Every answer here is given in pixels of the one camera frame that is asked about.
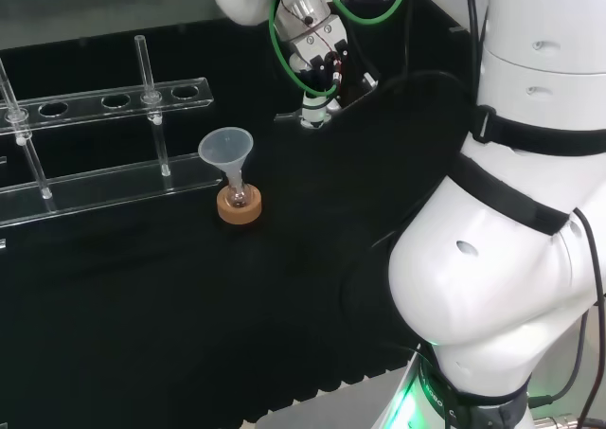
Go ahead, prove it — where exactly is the grey metal base plate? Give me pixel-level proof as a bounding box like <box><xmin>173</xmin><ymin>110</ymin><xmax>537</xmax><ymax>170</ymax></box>
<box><xmin>254</xmin><ymin>365</ymin><xmax>422</xmax><ymax>429</ymax></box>

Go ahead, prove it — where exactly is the black cable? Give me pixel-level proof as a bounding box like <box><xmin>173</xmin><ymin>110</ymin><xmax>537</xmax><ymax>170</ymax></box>
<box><xmin>529</xmin><ymin>206</ymin><xmax>606</xmax><ymax>429</ymax></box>

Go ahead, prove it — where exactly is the black cloth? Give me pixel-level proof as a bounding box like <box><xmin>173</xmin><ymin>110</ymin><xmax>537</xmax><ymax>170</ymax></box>
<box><xmin>0</xmin><ymin>0</ymin><xmax>479</xmax><ymax>429</ymax></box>

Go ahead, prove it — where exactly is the green cable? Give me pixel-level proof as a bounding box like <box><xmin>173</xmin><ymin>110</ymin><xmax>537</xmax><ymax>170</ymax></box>
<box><xmin>267</xmin><ymin>0</ymin><xmax>411</xmax><ymax>98</ymax></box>

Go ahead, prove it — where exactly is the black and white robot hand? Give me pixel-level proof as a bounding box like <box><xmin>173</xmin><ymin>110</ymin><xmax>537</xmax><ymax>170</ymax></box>
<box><xmin>276</xmin><ymin>0</ymin><xmax>381</xmax><ymax>130</ymax></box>

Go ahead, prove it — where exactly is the cork ring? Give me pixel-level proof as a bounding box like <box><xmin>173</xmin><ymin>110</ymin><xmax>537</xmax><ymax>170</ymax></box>
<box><xmin>216</xmin><ymin>185</ymin><xmax>263</xmax><ymax>225</ymax></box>

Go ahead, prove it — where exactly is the translucent plastic funnel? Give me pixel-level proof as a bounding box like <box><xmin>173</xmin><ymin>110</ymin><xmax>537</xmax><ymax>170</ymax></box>
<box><xmin>197</xmin><ymin>126</ymin><xmax>256</xmax><ymax>189</ymax></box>

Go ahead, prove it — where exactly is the small round-bottom glass flask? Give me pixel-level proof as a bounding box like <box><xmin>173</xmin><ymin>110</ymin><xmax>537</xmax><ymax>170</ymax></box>
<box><xmin>225</xmin><ymin>172</ymin><xmax>251</xmax><ymax>208</ymax></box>

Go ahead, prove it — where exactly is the clear acrylic funnel stand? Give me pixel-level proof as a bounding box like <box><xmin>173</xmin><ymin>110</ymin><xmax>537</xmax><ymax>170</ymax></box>
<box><xmin>0</xmin><ymin>34</ymin><xmax>223</xmax><ymax>229</ymax></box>

